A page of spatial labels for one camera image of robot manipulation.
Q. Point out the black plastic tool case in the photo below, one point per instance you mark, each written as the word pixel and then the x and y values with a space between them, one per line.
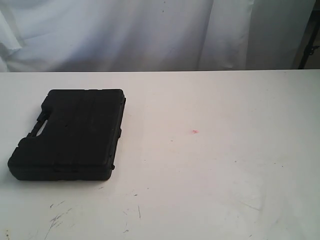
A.
pixel 75 137

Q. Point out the black metal stand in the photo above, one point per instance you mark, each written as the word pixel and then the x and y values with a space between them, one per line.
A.
pixel 310 42

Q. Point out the white backdrop curtain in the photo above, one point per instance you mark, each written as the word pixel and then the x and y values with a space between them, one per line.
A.
pixel 150 35

